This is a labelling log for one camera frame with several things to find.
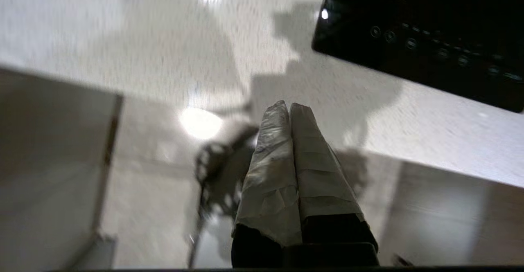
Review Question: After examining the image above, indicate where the black induction cooktop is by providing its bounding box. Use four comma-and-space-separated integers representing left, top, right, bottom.
311, 0, 524, 113

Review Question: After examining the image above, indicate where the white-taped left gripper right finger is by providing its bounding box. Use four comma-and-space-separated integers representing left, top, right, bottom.
289, 103, 379, 247

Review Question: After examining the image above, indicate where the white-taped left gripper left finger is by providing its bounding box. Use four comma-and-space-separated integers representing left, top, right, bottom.
231, 100, 303, 268

